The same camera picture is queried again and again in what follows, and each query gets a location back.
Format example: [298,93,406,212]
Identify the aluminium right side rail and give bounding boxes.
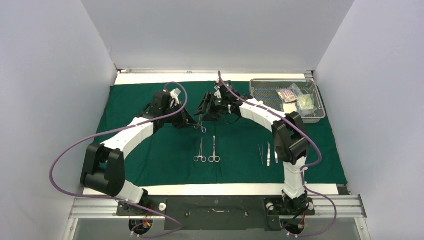
[304,70,315,81]

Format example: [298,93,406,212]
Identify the steel haemostat clamp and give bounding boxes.
[193,137,207,163]

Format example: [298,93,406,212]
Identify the clear packet green contents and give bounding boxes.
[296,94,317,117]

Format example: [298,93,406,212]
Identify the aluminium front frame rail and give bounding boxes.
[69,195,367,219]

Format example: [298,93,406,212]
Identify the clear gauze packet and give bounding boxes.
[280,102,298,114]

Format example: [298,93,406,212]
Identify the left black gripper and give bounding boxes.
[162,101,197,130]

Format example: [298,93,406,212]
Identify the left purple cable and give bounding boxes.
[48,81,189,239]

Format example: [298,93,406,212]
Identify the steel surgical scissors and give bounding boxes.
[208,135,221,163]

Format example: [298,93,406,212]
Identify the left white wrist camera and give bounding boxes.
[164,88,181,107]

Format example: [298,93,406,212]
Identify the dark green surgical cloth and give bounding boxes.
[97,81,348,187]

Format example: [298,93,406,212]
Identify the clear packet pink contents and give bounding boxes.
[276,83,300,104]

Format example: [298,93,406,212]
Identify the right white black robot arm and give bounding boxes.
[194,83,314,215]

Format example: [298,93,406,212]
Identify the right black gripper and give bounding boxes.
[194,91,229,122]

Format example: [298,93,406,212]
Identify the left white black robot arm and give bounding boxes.
[80,88,197,215]

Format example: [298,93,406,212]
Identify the purple cable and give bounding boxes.
[217,70,338,239]
[48,81,189,239]

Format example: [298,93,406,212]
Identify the thin steel tweezers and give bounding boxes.
[258,144,264,165]

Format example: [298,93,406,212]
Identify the metal wire mesh tray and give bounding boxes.
[249,79,326,124]

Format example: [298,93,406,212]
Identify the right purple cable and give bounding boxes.
[217,70,338,239]

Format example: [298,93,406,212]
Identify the steel forceps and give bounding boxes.
[193,114,207,134]

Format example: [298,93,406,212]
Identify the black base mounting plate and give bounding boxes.
[116,195,316,231]

